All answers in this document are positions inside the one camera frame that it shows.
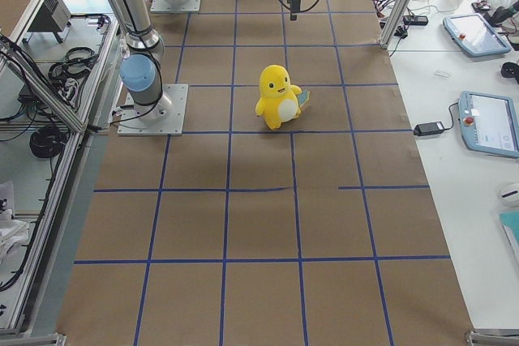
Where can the teal notebook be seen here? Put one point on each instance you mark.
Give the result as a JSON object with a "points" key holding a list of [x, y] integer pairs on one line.
{"points": [[509, 222]]}

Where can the blue teach pendant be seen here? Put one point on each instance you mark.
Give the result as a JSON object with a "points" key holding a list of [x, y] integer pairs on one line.
{"points": [[488, 124], [475, 36]]}

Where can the aluminium frame post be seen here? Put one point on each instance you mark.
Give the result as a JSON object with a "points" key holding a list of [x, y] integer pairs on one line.
{"points": [[401, 1]]}

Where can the black power adapter brick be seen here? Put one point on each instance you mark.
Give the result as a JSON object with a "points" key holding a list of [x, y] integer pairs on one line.
{"points": [[429, 129]]}

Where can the near blue teach pendant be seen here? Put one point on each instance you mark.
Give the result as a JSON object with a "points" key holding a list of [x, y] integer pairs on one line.
{"points": [[488, 124]]}

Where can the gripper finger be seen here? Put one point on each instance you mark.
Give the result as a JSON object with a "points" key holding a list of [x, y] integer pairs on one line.
{"points": [[295, 6]]}

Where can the grey metal control box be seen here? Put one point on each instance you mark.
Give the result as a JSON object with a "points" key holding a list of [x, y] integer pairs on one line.
{"points": [[53, 17]]}

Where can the far blue teach pendant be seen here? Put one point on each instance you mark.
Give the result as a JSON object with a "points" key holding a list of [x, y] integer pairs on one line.
{"points": [[475, 36]]}

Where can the yellow plush dinosaur toy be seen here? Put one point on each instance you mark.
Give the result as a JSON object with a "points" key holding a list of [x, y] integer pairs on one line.
{"points": [[279, 100]]}

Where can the crumpled white cloth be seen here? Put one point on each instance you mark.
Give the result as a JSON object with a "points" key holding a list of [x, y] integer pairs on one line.
{"points": [[14, 232]]}

